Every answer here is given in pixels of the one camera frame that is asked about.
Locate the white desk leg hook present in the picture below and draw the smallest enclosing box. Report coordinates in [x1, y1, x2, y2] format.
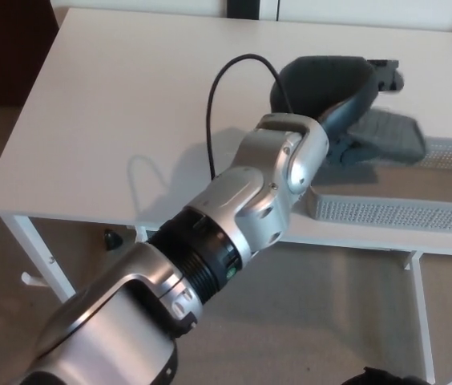
[20, 272, 49, 286]

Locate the dark brown cabinet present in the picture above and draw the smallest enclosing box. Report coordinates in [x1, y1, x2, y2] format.
[0, 0, 59, 107]

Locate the white metal frame desk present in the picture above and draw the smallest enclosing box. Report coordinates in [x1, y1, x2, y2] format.
[0, 7, 452, 385]

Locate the black cabinet door handle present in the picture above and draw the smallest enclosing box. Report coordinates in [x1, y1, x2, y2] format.
[228, 0, 261, 19]

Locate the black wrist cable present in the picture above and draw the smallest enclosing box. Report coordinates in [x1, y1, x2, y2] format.
[205, 55, 295, 181]

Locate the white cabinet with doors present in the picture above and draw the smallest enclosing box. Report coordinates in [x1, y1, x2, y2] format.
[49, 0, 452, 35]

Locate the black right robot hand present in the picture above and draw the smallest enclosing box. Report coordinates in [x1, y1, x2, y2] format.
[344, 355, 431, 385]

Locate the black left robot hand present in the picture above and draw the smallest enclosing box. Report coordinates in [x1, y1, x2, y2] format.
[269, 55, 406, 169]

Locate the small black floor stopper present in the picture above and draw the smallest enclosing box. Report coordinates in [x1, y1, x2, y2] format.
[103, 228, 123, 252]

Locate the dark grey block eraser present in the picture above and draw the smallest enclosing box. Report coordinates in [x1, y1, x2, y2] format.
[348, 111, 427, 164]

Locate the grey perforated plastic basket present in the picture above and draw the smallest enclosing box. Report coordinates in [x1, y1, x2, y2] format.
[305, 136, 452, 233]

